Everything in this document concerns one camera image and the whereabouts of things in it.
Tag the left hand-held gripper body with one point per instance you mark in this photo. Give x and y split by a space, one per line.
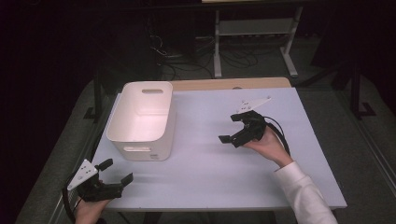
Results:
99 190

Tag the white metal table frame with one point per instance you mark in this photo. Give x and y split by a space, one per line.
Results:
255 27

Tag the person's right hand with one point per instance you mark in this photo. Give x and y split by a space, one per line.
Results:
269 146

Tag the wooden board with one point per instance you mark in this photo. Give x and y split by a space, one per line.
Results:
230 83

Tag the white plastic storage bin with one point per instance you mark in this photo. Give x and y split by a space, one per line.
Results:
141 124

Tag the person's left hand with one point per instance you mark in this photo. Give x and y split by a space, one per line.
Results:
90 211

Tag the black metal stand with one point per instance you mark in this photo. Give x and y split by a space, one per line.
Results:
97 93
356 93

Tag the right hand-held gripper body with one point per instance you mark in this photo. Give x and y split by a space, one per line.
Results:
252 127

